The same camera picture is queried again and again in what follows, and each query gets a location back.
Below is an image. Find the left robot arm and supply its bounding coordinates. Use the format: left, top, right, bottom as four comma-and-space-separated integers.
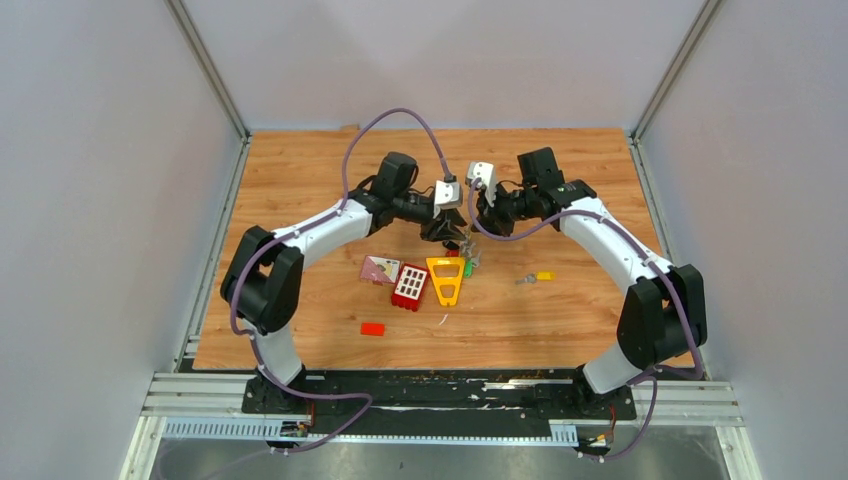
220, 152, 466, 413

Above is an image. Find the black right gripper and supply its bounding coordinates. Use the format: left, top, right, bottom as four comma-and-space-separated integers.
471, 181, 537, 239

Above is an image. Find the small orange-red block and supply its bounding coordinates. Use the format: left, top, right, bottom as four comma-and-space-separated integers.
360, 322, 386, 337

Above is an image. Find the aluminium front rail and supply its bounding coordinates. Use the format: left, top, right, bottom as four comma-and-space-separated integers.
142, 374, 744, 446

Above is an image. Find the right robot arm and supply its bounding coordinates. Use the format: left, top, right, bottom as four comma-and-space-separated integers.
466, 147, 708, 418

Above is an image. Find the large metal keyring with tags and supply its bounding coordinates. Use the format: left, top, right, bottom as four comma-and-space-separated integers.
442, 227, 482, 278

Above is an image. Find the red window block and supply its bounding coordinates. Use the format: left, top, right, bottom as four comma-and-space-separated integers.
390, 263, 429, 312

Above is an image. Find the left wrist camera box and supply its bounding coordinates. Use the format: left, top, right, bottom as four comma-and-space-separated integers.
433, 180, 463, 218

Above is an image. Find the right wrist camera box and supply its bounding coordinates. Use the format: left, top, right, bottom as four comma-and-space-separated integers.
465, 161, 497, 207

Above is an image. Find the purple cable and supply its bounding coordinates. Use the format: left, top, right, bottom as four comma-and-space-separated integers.
467, 185, 706, 463
229, 107, 457, 456

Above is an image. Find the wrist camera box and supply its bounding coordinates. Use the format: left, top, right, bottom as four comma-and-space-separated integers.
465, 161, 497, 207
433, 180, 463, 218

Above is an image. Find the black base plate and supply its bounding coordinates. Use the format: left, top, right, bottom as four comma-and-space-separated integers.
241, 368, 639, 423

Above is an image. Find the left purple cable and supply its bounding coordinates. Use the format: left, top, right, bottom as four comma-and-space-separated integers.
229, 107, 457, 456

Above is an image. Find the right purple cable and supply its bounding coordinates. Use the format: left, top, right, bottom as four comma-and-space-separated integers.
467, 185, 706, 463

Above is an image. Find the yellow plastic triangle frame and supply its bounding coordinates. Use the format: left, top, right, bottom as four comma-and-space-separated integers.
426, 256, 466, 307

